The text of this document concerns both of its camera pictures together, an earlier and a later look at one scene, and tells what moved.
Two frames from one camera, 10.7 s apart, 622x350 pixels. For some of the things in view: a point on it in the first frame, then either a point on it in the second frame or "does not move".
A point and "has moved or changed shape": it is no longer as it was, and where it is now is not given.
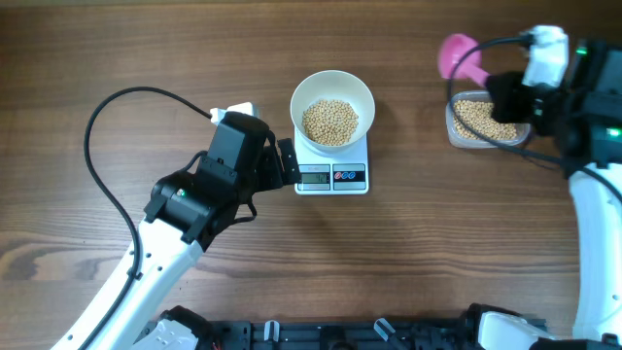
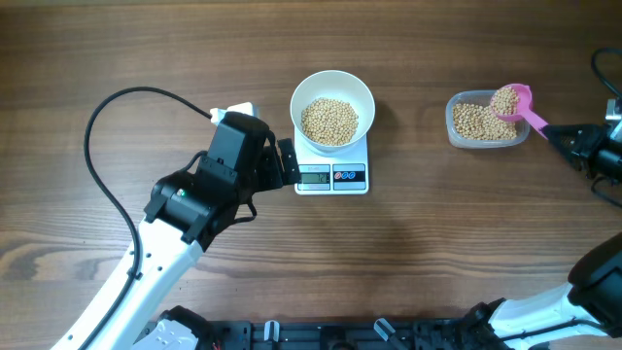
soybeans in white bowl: (329, 122) does not move
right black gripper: (504, 94) to (589, 147)
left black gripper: (271, 160) does not move
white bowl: (331, 109) does not move
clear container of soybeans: (474, 109) does not move
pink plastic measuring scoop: (451, 48) has moved or changed shape
